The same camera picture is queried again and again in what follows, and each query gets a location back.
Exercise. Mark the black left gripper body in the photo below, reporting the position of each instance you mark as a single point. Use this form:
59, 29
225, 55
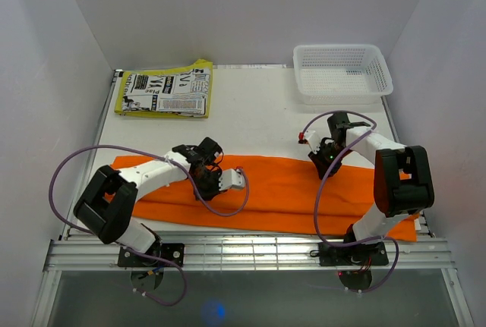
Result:
207, 184

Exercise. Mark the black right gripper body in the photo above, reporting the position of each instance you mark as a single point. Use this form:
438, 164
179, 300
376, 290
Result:
326, 155

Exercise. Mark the orange trousers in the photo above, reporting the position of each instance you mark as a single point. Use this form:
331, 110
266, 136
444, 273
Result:
281, 199

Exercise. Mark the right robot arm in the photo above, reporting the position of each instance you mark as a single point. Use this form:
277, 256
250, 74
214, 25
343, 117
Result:
402, 184

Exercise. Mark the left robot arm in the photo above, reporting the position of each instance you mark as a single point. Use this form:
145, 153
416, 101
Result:
107, 204

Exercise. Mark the newspaper print yellow folded trousers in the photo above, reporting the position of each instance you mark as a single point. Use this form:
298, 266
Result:
183, 92

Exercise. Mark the white perforated plastic basket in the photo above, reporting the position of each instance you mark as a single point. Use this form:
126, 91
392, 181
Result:
341, 74

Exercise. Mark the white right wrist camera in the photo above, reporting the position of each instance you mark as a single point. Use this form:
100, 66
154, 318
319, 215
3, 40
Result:
312, 139

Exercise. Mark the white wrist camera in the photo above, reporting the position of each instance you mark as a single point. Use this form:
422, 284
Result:
312, 139
231, 179

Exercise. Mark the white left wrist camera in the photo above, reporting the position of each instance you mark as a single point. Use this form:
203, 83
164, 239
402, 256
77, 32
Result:
231, 179

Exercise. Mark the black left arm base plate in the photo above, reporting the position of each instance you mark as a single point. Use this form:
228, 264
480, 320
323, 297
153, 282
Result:
173, 252

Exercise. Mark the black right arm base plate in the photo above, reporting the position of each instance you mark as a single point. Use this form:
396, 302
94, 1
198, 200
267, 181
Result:
364, 254

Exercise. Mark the aluminium table edge rail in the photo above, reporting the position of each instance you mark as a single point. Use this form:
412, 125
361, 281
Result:
238, 251

